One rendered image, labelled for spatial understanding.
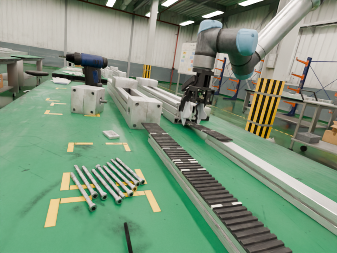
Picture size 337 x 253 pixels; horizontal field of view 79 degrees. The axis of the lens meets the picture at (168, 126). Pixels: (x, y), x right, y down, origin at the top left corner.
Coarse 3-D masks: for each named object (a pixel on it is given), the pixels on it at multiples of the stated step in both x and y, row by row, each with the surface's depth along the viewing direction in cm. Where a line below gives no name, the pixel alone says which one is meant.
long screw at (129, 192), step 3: (105, 168) 39; (108, 171) 38; (111, 174) 37; (114, 177) 36; (117, 180) 35; (120, 183) 34; (123, 186) 34; (123, 189) 33; (126, 189) 33; (126, 192) 33; (129, 192) 32; (132, 192) 32; (129, 195) 32; (132, 195) 32
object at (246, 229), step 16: (160, 128) 60; (160, 144) 48; (176, 144) 49; (176, 160) 40; (192, 160) 41; (192, 176) 35; (208, 176) 36; (208, 192) 31; (224, 192) 31; (224, 208) 28; (240, 208) 28; (224, 224) 25; (240, 224) 25; (256, 224) 25; (240, 240) 22; (256, 240) 23; (272, 240) 23
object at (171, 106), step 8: (144, 88) 123; (152, 88) 132; (152, 96) 108; (160, 96) 96; (168, 96) 106; (176, 96) 99; (168, 104) 87; (176, 104) 80; (192, 104) 83; (168, 112) 86; (176, 112) 81; (192, 112) 84; (176, 120) 83; (192, 120) 87
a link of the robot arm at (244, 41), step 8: (224, 32) 63; (232, 32) 62; (240, 32) 60; (248, 32) 59; (256, 32) 60; (216, 40) 64; (224, 40) 63; (232, 40) 61; (240, 40) 60; (248, 40) 59; (256, 40) 62; (216, 48) 66; (224, 48) 64; (232, 48) 63; (240, 48) 61; (248, 48) 60; (232, 56) 66; (240, 56) 65; (248, 56) 67; (240, 64) 69
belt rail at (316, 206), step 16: (208, 144) 63; (224, 144) 56; (240, 160) 51; (256, 160) 48; (256, 176) 45; (272, 176) 41; (288, 176) 42; (288, 192) 39; (304, 192) 36; (304, 208) 35; (320, 208) 33; (336, 208) 33; (336, 224) 31
